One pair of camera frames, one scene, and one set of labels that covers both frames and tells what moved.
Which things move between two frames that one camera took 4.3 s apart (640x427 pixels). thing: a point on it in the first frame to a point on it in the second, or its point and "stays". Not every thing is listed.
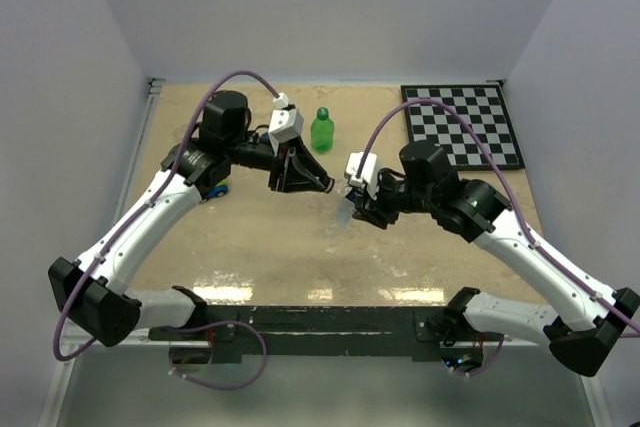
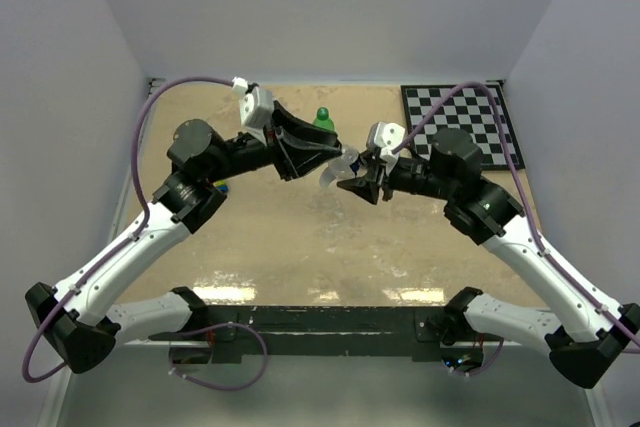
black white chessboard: [486, 111] stays
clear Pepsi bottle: [344, 206] to [340, 167]
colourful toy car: [219, 190] stays
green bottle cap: [322, 113] stays
